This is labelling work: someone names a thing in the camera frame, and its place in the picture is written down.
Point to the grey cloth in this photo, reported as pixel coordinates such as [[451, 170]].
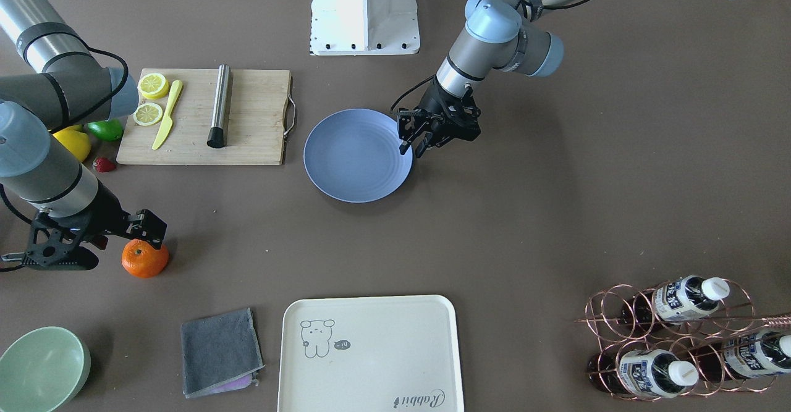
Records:
[[220, 353]]

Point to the red strawberry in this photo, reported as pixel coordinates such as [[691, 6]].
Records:
[[103, 165]]

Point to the green bowl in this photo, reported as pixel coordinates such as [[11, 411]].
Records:
[[43, 370]]

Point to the orange mandarin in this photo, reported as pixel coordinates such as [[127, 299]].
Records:
[[141, 260]]

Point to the copper bottle rack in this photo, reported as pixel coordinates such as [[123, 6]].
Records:
[[736, 315]]

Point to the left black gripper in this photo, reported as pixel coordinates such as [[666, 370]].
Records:
[[436, 102]]

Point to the dark drink bottle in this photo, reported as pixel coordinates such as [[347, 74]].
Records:
[[643, 375], [764, 353], [670, 305]]

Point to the steel muddler rod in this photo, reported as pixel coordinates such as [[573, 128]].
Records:
[[217, 136]]

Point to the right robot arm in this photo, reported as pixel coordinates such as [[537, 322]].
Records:
[[71, 82]]

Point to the yellow lemon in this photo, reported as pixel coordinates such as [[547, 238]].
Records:
[[77, 143]]

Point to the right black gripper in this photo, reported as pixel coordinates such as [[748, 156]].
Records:
[[104, 215]]

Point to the blue plate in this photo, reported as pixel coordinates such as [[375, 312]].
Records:
[[353, 156]]

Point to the wooden cutting board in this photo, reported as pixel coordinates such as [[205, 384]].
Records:
[[255, 124]]

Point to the cream rabbit tray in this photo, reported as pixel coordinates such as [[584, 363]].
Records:
[[376, 353]]

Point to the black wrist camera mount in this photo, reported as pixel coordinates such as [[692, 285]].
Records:
[[54, 244]]

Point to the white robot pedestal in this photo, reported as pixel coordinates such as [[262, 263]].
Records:
[[364, 28]]

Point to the green lime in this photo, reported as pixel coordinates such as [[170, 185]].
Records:
[[111, 130]]

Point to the yellow plastic knife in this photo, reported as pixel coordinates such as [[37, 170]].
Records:
[[166, 123]]

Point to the lemon slice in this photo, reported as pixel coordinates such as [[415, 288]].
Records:
[[148, 114], [153, 85]]

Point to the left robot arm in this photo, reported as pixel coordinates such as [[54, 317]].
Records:
[[497, 35]]

